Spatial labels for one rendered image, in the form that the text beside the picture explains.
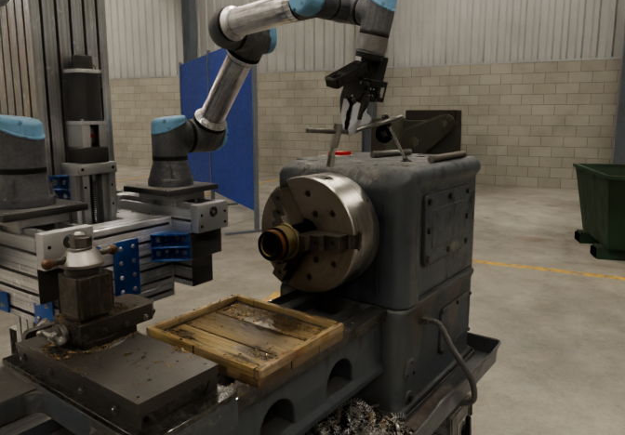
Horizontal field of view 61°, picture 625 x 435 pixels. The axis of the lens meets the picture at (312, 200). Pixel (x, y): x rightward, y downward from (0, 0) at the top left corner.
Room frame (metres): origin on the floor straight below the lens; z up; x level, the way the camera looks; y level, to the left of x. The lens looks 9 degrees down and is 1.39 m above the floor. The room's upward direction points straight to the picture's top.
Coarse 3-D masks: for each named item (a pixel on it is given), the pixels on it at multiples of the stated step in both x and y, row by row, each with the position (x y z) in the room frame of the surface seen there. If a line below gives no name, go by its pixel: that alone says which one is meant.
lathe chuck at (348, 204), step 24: (312, 192) 1.36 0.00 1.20; (336, 192) 1.31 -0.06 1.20; (264, 216) 1.46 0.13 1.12; (312, 216) 1.36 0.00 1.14; (336, 216) 1.31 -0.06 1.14; (360, 216) 1.32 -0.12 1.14; (360, 240) 1.31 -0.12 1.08; (312, 264) 1.35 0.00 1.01; (336, 264) 1.31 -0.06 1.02; (360, 264) 1.33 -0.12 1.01; (312, 288) 1.36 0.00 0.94
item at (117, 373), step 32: (32, 352) 0.92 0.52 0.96; (96, 352) 0.90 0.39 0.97; (128, 352) 0.90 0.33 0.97; (160, 352) 0.90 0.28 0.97; (64, 384) 0.86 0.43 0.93; (96, 384) 0.79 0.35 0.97; (128, 384) 0.79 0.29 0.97; (160, 384) 0.79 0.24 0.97; (192, 384) 0.81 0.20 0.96; (128, 416) 0.75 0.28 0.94; (160, 416) 0.76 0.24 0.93
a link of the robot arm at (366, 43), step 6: (360, 36) 1.35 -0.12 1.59; (366, 36) 1.33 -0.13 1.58; (372, 36) 1.33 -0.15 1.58; (378, 36) 1.33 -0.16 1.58; (360, 42) 1.35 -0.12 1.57; (366, 42) 1.33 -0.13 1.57; (372, 42) 1.33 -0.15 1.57; (378, 42) 1.33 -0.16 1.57; (384, 42) 1.34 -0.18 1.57; (360, 48) 1.35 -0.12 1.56; (366, 48) 1.34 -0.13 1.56; (372, 48) 1.33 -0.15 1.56; (378, 48) 1.33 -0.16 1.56; (384, 48) 1.35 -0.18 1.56; (378, 54) 1.34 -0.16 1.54
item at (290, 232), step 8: (280, 224) 1.31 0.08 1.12; (288, 224) 1.30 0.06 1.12; (264, 232) 1.26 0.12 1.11; (272, 232) 1.25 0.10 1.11; (280, 232) 1.27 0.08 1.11; (288, 232) 1.27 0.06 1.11; (296, 232) 1.28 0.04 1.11; (264, 240) 1.28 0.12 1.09; (272, 240) 1.30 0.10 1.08; (280, 240) 1.24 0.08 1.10; (288, 240) 1.25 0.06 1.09; (296, 240) 1.28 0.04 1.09; (264, 248) 1.28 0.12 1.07; (272, 248) 1.29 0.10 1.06; (280, 248) 1.23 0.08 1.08; (288, 248) 1.25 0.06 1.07; (296, 248) 1.28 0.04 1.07; (264, 256) 1.26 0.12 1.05; (272, 256) 1.25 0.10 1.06; (280, 256) 1.24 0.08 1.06; (288, 256) 1.27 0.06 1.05
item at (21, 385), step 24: (0, 384) 0.90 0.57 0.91; (24, 384) 0.90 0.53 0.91; (48, 384) 0.87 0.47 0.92; (0, 408) 0.84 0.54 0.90; (24, 408) 0.87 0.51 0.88; (48, 408) 0.87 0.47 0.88; (72, 408) 0.82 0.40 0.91; (96, 408) 0.79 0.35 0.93; (192, 408) 0.79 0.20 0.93; (216, 408) 0.81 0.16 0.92; (96, 432) 0.76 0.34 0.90; (120, 432) 0.74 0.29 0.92; (144, 432) 0.73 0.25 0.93; (168, 432) 0.73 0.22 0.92; (192, 432) 0.76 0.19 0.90; (216, 432) 0.80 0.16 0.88
